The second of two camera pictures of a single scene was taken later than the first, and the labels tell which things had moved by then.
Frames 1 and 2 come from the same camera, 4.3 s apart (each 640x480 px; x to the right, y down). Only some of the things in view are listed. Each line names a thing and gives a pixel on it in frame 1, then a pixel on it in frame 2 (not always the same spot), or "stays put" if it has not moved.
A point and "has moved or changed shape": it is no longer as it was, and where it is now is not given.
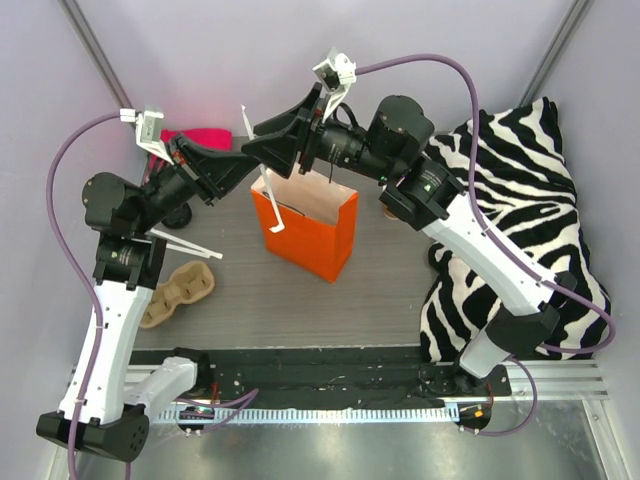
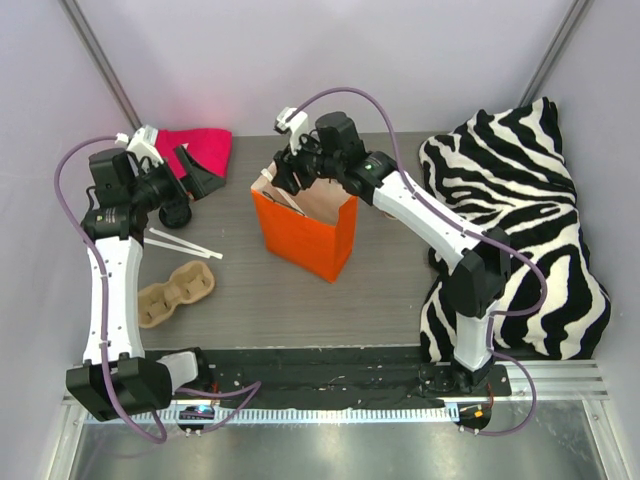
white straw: (279, 224) has moved or changed shape
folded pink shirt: (203, 138) stays put
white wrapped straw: (202, 252) stays put
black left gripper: (189, 170) -> (181, 176)
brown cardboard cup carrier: (190, 282) stays put
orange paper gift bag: (319, 217) stays put
